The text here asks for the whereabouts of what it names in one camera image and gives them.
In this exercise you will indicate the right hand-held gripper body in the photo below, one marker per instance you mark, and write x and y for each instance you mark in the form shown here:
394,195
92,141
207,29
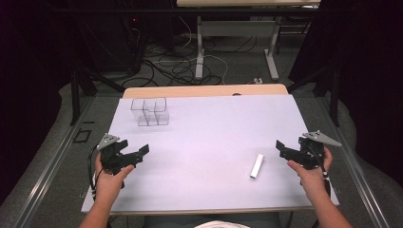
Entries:
312,155

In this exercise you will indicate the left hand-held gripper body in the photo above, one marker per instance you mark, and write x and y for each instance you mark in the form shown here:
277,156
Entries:
111,156

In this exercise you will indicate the white cylindrical tube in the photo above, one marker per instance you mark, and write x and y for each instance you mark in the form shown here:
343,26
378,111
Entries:
257,166

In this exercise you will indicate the clear plastic compartment organizer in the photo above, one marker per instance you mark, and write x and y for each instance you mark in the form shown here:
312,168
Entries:
150,110

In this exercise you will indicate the person's right hand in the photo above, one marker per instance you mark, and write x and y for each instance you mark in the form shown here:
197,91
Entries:
313,179

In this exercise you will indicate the person's left hand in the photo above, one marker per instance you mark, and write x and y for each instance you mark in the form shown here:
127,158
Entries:
107,185

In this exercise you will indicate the black metal stand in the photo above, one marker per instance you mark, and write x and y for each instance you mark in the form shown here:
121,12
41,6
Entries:
76,95
334,95

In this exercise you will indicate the white table cover sheet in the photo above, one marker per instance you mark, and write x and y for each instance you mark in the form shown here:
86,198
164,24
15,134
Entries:
206,142

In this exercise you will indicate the white plug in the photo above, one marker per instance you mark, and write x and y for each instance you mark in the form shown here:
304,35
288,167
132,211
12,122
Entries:
258,80

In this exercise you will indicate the light wooden table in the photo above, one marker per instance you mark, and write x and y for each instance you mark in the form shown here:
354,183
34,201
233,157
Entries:
190,91

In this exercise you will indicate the person's white shirt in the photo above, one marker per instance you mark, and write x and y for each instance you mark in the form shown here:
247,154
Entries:
221,225

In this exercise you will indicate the dark computer tower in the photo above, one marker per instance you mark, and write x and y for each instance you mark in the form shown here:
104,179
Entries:
126,44

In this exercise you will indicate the white desk with metal legs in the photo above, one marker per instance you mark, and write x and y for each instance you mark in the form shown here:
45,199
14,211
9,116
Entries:
237,28

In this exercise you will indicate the aluminium floor rail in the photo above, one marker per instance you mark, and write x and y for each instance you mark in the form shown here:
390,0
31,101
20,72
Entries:
358,171
50,171

